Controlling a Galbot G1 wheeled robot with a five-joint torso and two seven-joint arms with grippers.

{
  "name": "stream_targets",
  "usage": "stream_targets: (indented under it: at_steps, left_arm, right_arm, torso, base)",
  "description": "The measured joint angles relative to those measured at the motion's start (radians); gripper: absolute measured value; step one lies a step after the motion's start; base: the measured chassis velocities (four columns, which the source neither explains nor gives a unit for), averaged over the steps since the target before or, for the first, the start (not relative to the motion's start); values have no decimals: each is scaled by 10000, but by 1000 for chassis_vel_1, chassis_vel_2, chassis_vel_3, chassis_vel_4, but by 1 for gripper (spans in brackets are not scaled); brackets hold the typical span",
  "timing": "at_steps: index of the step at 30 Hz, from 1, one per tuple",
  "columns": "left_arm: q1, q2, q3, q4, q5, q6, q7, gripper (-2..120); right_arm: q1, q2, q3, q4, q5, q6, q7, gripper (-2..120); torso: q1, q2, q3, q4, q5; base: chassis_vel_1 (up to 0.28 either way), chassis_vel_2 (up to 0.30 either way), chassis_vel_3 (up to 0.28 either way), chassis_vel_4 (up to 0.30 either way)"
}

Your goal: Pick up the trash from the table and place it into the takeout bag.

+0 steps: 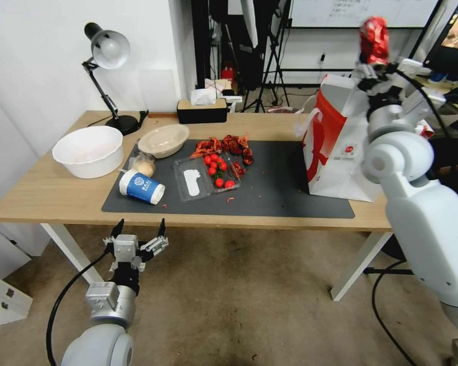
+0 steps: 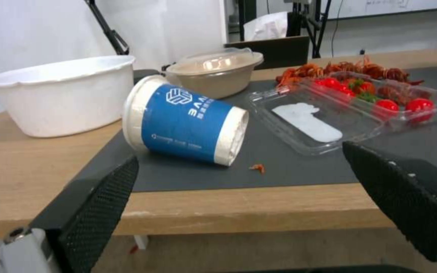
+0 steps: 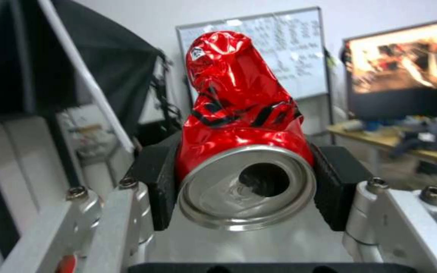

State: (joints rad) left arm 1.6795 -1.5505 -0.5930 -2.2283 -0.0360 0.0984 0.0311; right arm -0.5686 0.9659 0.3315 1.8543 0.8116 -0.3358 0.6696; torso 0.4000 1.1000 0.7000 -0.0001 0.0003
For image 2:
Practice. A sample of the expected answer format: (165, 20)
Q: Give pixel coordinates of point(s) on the red cherry tomato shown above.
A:
(387, 107)
(419, 107)
(345, 91)
(326, 83)

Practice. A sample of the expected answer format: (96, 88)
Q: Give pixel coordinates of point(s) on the blue paper cup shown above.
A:
(180, 122)

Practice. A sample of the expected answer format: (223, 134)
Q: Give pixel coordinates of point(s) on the black tripod stand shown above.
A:
(315, 25)

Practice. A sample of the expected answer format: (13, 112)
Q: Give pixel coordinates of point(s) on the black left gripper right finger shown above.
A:
(404, 199)

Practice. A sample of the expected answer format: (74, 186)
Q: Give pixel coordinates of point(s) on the white table bracket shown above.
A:
(141, 242)

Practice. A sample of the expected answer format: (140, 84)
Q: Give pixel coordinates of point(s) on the kraft bowl with clear lid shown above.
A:
(214, 76)

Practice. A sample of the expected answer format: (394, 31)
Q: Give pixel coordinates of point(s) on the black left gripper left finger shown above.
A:
(89, 210)

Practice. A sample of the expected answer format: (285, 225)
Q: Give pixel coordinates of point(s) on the white pad in takeout box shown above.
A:
(309, 122)

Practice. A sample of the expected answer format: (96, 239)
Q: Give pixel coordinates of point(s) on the dark box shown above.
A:
(271, 51)

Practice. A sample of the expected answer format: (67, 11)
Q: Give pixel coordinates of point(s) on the red strawberry with green leaves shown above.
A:
(363, 86)

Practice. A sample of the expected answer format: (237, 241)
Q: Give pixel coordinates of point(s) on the dark grey table mat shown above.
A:
(286, 167)

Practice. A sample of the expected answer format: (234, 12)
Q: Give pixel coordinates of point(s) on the small crayfish scrap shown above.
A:
(257, 167)

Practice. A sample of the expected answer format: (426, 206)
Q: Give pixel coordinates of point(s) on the white plastic bowl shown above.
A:
(63, 96)

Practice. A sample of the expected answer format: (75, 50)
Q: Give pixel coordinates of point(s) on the whiteboard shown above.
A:
(393, 8)

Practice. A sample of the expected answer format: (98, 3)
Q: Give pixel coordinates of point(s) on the red crayfish pile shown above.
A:
(317, 71)

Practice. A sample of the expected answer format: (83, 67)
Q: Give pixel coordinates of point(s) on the clear plastic takeout box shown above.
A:
(355, 119)

